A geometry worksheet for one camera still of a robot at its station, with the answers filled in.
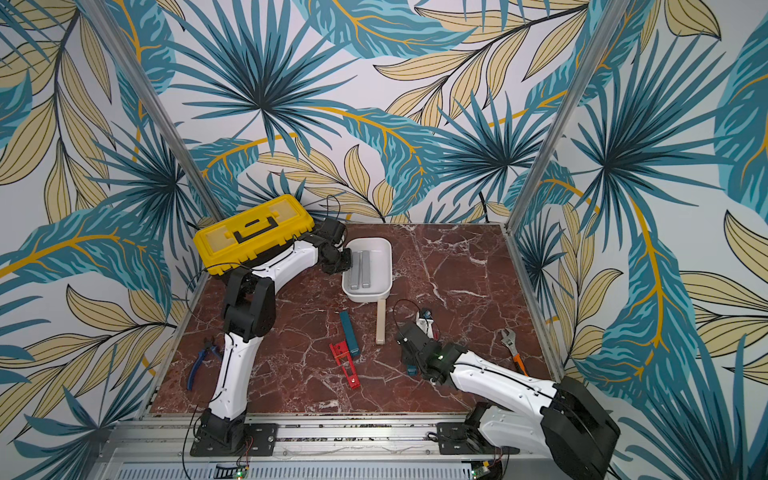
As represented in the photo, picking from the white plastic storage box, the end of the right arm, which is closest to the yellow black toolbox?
the white plastic storage box

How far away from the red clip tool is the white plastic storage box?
0.15 m

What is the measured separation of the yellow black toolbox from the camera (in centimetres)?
91

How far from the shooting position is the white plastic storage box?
97 cm

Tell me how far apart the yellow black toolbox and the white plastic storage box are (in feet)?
0.65
